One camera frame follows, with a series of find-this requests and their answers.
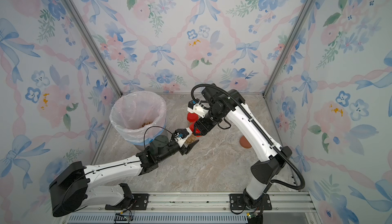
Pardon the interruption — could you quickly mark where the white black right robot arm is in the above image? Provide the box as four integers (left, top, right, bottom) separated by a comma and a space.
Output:
188, 85, 292, 209

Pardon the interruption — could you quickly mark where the metal mesh trash bin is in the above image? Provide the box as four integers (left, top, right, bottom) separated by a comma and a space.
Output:
134, 138, 153, 150

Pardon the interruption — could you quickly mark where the pink trash bag liner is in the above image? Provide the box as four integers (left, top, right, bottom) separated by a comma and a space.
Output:
109, 91, 167, 145

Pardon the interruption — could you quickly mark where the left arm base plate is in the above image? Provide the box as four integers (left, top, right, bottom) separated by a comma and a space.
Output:
105, 193, 150, 210

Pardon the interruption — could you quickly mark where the black corrugated cable conduit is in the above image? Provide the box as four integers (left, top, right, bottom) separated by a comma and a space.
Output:
190, 83, 306, 191

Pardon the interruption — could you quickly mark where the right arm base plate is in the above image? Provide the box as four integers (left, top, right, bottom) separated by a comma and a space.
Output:
229, 193, 272, 211

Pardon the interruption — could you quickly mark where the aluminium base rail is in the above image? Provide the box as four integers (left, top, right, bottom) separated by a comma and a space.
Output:
55, 192, 321, 224

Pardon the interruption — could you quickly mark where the orange jar lid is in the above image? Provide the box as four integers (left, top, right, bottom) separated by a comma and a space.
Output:
239, 136, 252, 149

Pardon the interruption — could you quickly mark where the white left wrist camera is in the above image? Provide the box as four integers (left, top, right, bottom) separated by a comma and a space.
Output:
173, 133, 190, 147

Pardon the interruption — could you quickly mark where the aluminium corner post right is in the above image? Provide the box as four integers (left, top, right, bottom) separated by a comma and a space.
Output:
263, 0, 316, 99

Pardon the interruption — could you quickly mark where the thin black left cable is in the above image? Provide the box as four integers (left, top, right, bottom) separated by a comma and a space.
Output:
143, 126, 175, 149

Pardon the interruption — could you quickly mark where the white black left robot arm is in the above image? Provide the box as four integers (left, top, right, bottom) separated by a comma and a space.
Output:
49, 128, 198, 217

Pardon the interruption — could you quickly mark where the aluminium corner post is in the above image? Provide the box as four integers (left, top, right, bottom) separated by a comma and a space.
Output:
61, 0, 123, 97
263, 0, 316, 99

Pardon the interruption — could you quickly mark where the red jar lid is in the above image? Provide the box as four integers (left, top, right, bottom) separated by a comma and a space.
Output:
189, 123, 202, 137
187, 112, 199, 123

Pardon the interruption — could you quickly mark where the clear jar with peanuts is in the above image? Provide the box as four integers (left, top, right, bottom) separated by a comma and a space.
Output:
185, 133, 199, 145
187, 112, 199, 132

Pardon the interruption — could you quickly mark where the aluminium corner post left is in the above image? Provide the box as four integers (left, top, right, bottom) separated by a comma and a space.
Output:
61, 0, 123, 97

